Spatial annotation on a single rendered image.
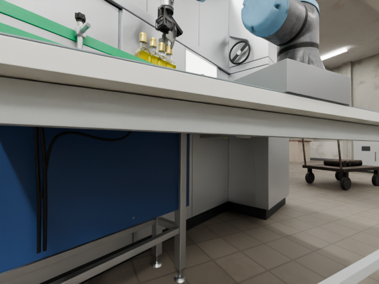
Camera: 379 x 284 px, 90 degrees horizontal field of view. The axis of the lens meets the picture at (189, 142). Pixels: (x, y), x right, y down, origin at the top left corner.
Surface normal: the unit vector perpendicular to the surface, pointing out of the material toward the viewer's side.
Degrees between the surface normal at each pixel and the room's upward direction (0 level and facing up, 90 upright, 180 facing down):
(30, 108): 90
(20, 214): 90
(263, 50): 90
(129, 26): 90
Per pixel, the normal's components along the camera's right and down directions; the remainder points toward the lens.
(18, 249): 0.76, -0.01
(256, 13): -0.79, 0.14
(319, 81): 0.46, -0.02
